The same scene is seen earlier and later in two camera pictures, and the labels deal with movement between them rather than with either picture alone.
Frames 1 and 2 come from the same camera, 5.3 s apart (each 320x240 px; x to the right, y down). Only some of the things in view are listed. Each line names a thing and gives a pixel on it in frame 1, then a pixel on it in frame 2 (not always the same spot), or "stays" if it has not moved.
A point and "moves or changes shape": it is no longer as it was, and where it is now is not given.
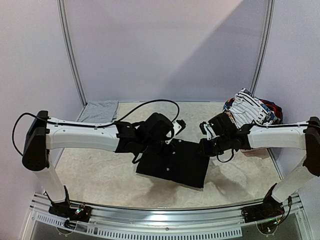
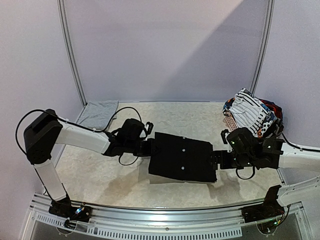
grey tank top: [99, 111] stays
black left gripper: [165, 155] to [149, 151]
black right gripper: [204, 150] to [216, 159]
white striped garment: [246, 108] stays
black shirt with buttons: [178, 160] moves or changes shape
